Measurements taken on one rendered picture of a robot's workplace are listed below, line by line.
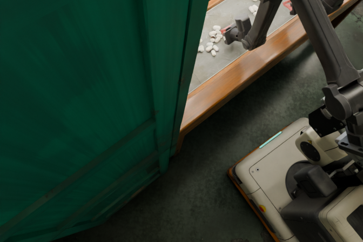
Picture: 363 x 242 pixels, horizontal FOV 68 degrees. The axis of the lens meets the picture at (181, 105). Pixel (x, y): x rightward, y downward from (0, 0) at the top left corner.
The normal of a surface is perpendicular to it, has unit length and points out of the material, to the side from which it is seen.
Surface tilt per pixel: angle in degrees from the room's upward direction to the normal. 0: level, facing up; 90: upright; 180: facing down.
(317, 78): 0
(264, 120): 0
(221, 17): 0
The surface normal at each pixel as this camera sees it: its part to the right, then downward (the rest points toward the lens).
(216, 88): 0.07, -0.34
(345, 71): 0.04, 0.03
